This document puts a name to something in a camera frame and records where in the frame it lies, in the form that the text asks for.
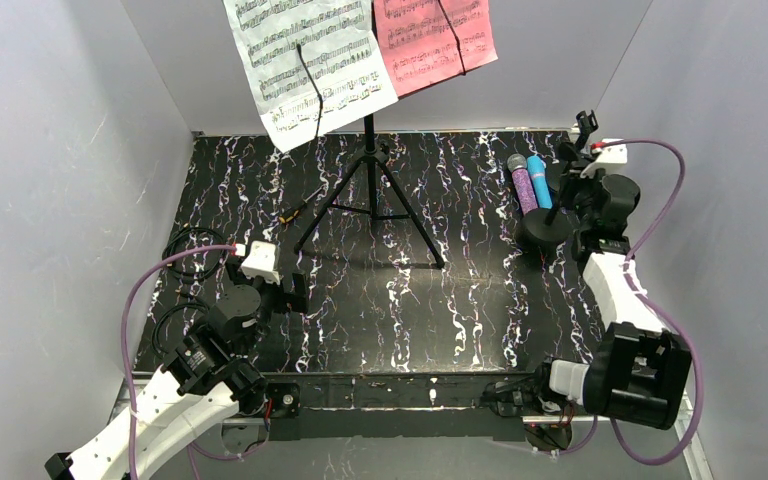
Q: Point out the black round-base mic stand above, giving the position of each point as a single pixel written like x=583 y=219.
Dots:
x=547 y=226
x=572 y=156

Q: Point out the black tripod music stand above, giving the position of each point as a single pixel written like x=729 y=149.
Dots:
x=374 y=156

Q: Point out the purple glitter microphone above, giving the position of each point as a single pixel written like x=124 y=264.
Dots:
x=517 y=167

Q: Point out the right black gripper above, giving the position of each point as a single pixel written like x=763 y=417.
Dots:
x=573 y=153

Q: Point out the white sheet music page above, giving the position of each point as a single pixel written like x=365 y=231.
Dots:
x=312 y=66

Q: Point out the pink sheet music page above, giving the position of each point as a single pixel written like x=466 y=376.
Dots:
x=426 y=42

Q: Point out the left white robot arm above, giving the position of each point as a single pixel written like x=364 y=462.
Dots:
x=202 y=381

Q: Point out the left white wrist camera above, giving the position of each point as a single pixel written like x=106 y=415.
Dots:
x=261 y=260

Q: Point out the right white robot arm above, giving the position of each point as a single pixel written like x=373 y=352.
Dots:
x=640 y=368

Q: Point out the blue toy microphone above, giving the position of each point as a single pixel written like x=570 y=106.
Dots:
x=537 y=173

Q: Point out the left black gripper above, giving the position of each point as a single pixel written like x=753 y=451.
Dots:
x=294 y=291

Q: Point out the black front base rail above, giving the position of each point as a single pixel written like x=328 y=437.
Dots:
x=415 y=405

